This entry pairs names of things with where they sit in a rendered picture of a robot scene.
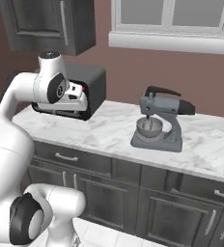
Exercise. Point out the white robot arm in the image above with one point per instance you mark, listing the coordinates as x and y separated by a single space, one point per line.
7 154

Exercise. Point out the narrow dark grey cupboard panel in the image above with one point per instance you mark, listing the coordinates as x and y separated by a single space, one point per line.
126 170

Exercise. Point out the white window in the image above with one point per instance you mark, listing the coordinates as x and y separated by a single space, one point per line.
172 29

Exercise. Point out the dark grey drawer front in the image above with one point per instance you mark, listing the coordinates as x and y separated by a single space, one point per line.
91 160
188 185

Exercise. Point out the black toaster oven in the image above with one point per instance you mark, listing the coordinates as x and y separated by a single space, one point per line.
95 87

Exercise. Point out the dark grey wall cupboard door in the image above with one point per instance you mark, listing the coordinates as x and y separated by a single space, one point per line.
36 22

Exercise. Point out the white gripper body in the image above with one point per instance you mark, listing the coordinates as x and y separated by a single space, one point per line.
64 106

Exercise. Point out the grey stand mixer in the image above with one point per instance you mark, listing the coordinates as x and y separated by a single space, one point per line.
163 107

